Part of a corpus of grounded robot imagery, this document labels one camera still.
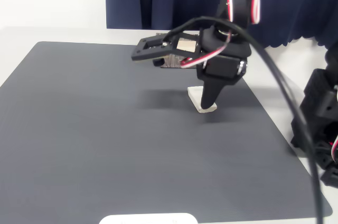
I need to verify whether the small white block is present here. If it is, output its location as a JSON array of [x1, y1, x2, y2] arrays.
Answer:
[[187, 86, 218, 114]]

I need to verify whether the bark print cardboard box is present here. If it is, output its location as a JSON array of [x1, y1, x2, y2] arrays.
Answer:
[[155, 32, 204, 69]]

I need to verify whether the grey textured mat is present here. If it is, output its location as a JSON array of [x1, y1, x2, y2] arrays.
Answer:
[[0, 41, 333, 221]]

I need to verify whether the white rounded device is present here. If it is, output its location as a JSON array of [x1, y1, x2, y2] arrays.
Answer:
[[99, 212, 199, 224]]

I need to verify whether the black camera mount frame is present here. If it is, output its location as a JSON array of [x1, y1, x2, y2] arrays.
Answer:
[[131, 31, 203, 68]]

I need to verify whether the thick black camera cable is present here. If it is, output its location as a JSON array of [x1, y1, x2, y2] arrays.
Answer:
[[163, 15, 327, 224]]

